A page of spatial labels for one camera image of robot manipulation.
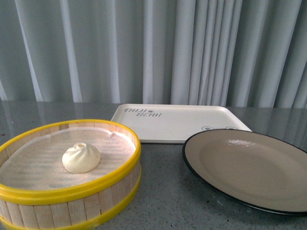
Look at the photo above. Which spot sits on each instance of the white steamer liner cloth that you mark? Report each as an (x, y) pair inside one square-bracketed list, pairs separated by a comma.
[(37, 165)]

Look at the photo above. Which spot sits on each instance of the grey pleated curtain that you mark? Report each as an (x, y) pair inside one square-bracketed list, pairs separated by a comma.
[(199, 52)]

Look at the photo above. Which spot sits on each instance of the white steamed bun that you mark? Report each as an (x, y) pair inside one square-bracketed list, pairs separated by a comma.
[(81, 158)]

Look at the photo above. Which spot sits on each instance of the cream rectangular serving tray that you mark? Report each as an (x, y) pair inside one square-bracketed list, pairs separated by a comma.
[(174, 124)]

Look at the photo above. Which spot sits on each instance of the beige plate with black rim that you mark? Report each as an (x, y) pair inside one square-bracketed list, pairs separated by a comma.
[(253, 169)]

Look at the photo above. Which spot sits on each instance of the yellow rimmed bamboo steamer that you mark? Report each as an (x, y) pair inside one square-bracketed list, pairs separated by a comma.
[(80, 207)]

